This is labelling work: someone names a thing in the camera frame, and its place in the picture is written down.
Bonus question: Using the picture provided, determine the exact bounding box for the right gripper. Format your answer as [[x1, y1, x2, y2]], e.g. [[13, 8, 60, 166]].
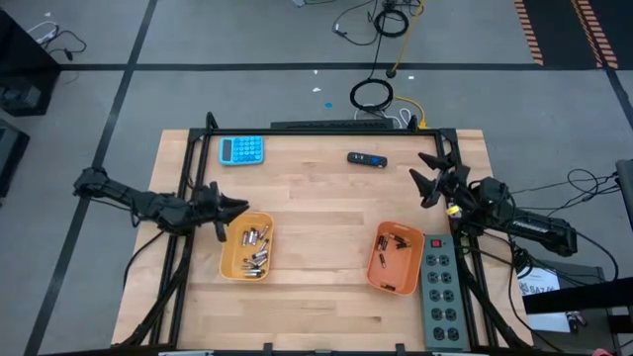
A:
[[408, 152, 479, 212]]

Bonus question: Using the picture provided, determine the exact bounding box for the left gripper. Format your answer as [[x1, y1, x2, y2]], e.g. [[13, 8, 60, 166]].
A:
[[190, 181, 250, 243]]

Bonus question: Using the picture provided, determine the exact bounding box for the yellow plastic bin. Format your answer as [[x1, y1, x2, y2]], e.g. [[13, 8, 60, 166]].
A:
[[219, 211, 276, 283]]

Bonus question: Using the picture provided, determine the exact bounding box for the orange plastic bin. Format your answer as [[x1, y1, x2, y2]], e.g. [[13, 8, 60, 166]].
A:
[[365, 221, 426, 298]]

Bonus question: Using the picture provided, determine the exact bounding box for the blue calculator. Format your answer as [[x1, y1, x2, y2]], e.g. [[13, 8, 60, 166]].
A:
[[219, 135, 265, 166]]

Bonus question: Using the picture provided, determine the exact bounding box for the black remote control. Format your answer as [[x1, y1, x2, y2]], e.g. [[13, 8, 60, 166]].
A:
[[346, 151, 389, 169]]

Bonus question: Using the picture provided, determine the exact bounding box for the long black bar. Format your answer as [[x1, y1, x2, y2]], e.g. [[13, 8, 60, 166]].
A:
[[270, 118, 396, 132]]

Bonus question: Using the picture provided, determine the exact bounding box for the grey power strip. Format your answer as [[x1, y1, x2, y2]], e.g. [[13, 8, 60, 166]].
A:
[[414, 233, 470, 352]]

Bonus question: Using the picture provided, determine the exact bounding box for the white paper sign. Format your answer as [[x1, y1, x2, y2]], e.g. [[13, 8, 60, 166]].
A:
[[517, 268, 563, 298]]

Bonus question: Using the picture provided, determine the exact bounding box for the black beam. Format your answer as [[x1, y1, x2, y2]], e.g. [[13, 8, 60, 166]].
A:
[[522, 276, 633, 315]]

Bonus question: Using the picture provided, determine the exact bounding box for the dark equipment box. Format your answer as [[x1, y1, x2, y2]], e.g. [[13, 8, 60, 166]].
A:
[[0, 117, 31, 199]]

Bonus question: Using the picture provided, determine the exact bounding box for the black cabinet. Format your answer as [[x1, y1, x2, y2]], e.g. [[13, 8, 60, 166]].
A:
[[0, 9, 63, 118]]

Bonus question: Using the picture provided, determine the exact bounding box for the yellow cable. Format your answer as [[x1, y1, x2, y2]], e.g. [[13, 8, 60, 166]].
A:
[[389, 0, 429, 131]]

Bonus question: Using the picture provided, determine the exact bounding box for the white cable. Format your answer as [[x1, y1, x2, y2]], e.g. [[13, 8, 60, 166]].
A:
[[353, 106, 414, 129], [27, 20, 58, 44]]

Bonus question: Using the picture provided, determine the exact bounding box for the black coiled cable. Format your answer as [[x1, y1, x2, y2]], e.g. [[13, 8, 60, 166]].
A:
[[372, 6, 411, 39], [349, 77, 396, 113]]

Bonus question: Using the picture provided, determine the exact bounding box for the black aluminium frame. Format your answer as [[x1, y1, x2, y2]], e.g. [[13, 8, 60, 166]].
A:
[[113, 111, 533, 356]]

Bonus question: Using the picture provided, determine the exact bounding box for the black cable bundle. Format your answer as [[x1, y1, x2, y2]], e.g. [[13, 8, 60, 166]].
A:
[[498, 167, 625, 278]]

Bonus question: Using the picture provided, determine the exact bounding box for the black loose cable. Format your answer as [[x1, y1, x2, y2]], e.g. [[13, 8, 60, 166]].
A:
[[331, 0, 382, 48]]

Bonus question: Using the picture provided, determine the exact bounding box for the black cable with plug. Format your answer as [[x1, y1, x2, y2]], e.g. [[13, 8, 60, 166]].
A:
[[42, 29, 88, 63]]

